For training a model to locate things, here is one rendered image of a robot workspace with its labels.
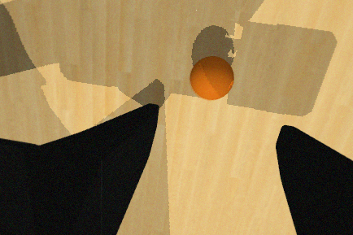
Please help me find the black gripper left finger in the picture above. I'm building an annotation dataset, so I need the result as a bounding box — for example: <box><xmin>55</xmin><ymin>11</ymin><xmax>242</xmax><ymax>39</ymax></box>
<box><xmin>0</xmin><ymin>103</ymin><xmax>159</xmax><ymax>235</ymax></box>

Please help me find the brown ball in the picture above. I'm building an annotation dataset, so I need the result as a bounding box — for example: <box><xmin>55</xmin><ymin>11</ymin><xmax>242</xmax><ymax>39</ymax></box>
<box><xmin>200</xmin><ymin>56</ymin><xmax>234</xmax><ymax>98</ymax></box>

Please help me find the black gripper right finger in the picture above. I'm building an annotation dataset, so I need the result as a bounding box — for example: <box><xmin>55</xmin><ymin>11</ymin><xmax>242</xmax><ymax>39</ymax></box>
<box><xmin>276</xmin><ymin>125</ymin><xmax>353</xmax><ymax>235</ymax></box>

